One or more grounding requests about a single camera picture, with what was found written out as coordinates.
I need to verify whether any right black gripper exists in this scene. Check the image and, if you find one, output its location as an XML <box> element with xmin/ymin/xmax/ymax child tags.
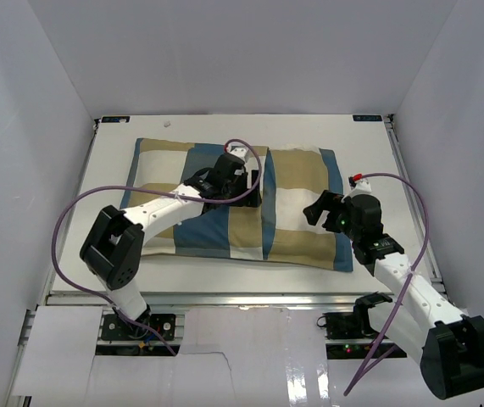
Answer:
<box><xmin>303</xmin><ymin>190</ymin><xmax>360</xmax><ymax>243</ymax></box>

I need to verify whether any blue beige checkered pillowcase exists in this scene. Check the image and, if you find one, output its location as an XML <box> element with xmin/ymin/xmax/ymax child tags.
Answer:
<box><xmin>123</xmin><ymin>137</ymin><xmax>354</xmax><ymax>273</ymax></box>

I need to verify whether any white pillow with yellow edge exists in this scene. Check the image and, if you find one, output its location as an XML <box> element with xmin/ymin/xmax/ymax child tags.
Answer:
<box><xmin>272</xmin><ymin>143</ymin><xmax>320</xmax><ymax>153</ymax></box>

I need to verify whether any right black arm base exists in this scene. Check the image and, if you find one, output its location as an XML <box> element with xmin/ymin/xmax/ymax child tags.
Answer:
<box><xmin>316</xmin><ymin>293</ymin><xmax>392</xmax><ymax>360</ymax></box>

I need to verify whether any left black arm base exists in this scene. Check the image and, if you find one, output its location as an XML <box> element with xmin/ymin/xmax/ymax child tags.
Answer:
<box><xmin>95</xmin><ymin>311</ymin><xmax>182</xmax><ymax>357</ymax></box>

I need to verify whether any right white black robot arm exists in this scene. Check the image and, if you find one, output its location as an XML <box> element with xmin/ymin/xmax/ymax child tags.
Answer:
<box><xmin>303</xmin><ymin>191</ymin><xmax>484</xmax><ymax>399</ymax></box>

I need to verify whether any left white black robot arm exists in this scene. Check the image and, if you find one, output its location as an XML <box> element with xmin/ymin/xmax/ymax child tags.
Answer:
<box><xmin>80</xmin><ymin>146</ymin><xmax>262</xmax><ymax>338</ymax></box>

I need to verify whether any right blue corner label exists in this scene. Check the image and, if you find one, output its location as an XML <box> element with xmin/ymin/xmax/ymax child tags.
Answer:
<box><xmin>353</xmin><ymin>114</ymin><xmax>383</xmax><ymax>122</ymax></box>

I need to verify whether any blue corner label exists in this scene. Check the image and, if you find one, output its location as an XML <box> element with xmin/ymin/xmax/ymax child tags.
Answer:
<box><xmin>353</xmin><ymin>114</ymin><xmax>383</xmax><ymax>122</ymax></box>
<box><xmin>100</xmin><ymin>115</ymin><xmax>131</xmax><ymax>124</ymax></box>

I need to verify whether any left blue corner label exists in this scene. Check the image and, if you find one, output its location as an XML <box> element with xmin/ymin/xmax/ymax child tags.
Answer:
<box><xmin>100</xmin><ymin>115</ymin><xmax>131</xmax><ymax>124</ymax></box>

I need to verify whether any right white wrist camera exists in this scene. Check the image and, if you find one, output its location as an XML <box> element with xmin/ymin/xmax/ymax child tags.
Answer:
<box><xmin>348</xmin><ymin>174</ymin><xmax>372</xmax><ymax>197</ymax></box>

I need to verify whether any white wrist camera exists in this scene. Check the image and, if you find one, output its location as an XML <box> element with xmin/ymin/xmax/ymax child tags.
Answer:
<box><xmin>224</xmin><ymin>144</ymin><xmax>252</xmax><ymax>163</ymax></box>
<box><xmin>348</xmin><ymin>174</ymin><xmax>372</xmax><ymax>197</ymax></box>

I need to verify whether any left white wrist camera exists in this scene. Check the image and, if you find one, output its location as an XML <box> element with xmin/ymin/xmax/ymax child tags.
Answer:
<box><xmin>224</xmin><ymin>144</ymin><xmax>252</xmax><ymax>163</ymax></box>

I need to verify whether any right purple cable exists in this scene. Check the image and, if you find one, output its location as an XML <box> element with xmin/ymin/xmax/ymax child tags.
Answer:
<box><xmin>344</xmin><ymin>171</ymin><xmax>433</xmax><ymax>397</ymax></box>

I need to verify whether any purple cable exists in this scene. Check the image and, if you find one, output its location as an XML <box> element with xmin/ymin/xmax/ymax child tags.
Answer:
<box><xmin>344</xmin><ymin>171</ymin><xmax>433</xmax><ymax>397</ymax></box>
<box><xmin>50</xmin><ymin>137</ymin><xmax>264</xmax><ymax>355</ymax></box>

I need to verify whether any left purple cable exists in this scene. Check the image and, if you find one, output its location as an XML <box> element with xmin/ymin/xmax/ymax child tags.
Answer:
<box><xmin>50</xmin><ymin>137</ymin><xmax>264</xmax><ymax>355</ymax></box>

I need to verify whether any aluminium frame rail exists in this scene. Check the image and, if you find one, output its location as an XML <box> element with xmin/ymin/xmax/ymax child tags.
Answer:
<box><xmin>44</xmin><ymin>292</ymin><xmax>446</xmax><ymax>310</ymax></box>

